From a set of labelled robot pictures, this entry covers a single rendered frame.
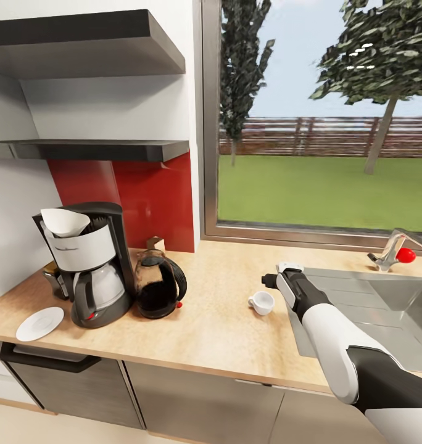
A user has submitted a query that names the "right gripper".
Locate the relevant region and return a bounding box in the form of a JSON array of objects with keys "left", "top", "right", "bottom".
[{"left": 261, "top": 273, "right": 278, "bottom": 289}]

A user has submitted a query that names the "paper coffee filter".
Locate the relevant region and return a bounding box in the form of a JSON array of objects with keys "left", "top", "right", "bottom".
[{"left": 41, "top": 208, "right": 89, "bottom": 239}]

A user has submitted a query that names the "coffee cup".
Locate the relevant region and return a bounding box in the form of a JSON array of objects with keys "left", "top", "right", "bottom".
[{"left": 248, "top": 292, "right": 275, "bottom": 315}]

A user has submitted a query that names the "bottle of coffee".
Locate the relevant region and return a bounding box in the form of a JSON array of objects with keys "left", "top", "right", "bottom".
[{"left": 41, "top": 260, "right": 68, "bottom": 301}]

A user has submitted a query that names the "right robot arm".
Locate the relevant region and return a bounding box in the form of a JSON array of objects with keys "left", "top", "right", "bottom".
[{"left": 261, "top": 261, "right": 422, "bottom": 444}]

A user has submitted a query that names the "saucer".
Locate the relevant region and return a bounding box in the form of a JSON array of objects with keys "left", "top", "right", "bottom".
[{"left": 16, "top": 308, "right": 65, "bottom": 342}]

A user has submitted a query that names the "electric kettle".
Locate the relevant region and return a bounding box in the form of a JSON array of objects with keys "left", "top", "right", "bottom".
[{"left": 134, "top": 249, "right": 187, "bottom": 320}]

